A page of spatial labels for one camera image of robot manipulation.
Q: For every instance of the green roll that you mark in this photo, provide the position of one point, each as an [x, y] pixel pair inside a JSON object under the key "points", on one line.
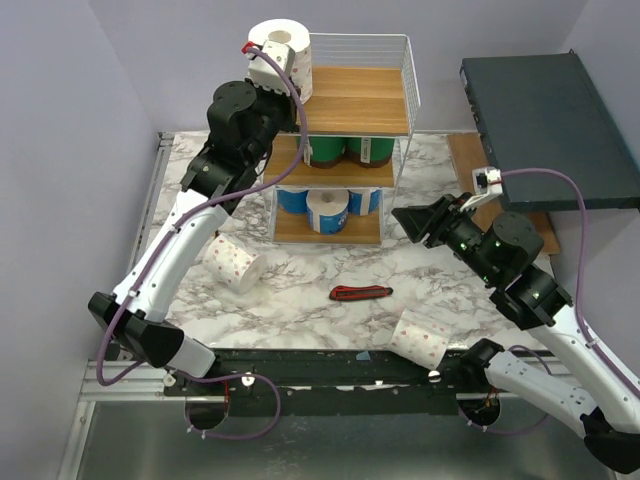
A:
{"points": [[369, 152], [322, 152]]}

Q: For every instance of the white wire wooden shelf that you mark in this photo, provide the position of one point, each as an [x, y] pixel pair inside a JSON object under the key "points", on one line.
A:
{"points": [[364, 99]]}

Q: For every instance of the blue paper roll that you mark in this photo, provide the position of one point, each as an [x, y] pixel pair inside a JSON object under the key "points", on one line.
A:
{"points": [[364, 201]]}

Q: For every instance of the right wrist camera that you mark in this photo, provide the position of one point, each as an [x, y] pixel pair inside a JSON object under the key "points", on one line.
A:
{"points": [[487, 184]]}

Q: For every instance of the green roll front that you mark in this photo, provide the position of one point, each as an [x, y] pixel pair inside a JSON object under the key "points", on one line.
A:
{"points": [[369, 152]]}

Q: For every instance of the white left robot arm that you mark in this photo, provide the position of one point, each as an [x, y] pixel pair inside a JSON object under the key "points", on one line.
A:
{"points": [[244, 119]]}

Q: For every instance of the pink dotted roll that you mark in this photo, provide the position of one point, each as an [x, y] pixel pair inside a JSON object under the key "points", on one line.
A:
{"points": [[288, 43], [421, 340], [232, 264]]}

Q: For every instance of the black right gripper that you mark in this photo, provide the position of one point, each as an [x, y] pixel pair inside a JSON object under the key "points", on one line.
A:
{"points": [[439, 228]]}

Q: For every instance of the dark green metal box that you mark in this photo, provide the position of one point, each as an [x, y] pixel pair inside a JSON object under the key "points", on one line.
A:
{"points": [[544, 111]]}

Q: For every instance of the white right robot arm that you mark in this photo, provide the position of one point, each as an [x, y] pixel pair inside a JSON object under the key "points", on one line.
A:
{"points": [[603, 409]]}

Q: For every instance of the wooden board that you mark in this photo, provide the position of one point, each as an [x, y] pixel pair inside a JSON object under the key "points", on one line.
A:
{"points": [[468, 154]]}

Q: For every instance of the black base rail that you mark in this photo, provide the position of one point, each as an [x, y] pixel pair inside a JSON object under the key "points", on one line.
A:
{"points": [[331, 383]]}

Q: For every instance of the pink dotted roll front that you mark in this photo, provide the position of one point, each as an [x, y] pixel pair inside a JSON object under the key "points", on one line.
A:
{"points": [[421, 340]]}

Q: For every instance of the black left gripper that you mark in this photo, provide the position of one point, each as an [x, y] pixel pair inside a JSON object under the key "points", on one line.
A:
{"points": [[288, 104]]}

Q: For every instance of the red black utility knife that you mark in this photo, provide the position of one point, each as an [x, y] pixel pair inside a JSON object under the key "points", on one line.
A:
{"points": [[347, 293]]}

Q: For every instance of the green roll back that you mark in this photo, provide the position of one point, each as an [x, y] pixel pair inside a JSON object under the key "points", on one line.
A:
{"points": [[322, 152]]}

